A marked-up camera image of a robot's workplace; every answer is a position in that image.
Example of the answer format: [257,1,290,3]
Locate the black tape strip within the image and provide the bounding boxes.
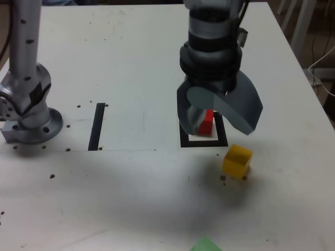
[87,102,106,152]

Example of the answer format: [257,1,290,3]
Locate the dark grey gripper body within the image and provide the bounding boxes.
[183,73,238,96]

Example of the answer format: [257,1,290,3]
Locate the red cube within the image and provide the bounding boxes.
[197,109,215,136]

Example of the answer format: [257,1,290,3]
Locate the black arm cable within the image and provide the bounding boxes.
[229,0,250,48]

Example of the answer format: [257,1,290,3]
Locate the black tape square outline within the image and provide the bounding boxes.
[178,111,229,149]

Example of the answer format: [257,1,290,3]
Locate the green cube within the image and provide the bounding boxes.
[189,236,223,251]

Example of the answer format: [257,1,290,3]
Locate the white furniture legs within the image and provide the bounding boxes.
[276,0,319,61]

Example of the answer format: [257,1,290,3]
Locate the yellow cube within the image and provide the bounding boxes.
[222,143,253,180]

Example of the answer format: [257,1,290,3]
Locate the white gripper camera box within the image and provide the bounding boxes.
[238,26,249,48]

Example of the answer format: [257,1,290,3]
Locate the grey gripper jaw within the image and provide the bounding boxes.
[176,78,208,136]
[185,71,263,136]

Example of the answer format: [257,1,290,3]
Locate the dark cable beside arm foot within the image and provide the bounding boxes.
[0,0,14,60]

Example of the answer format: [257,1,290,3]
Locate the white background cable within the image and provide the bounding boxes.
[308,46,335,96]

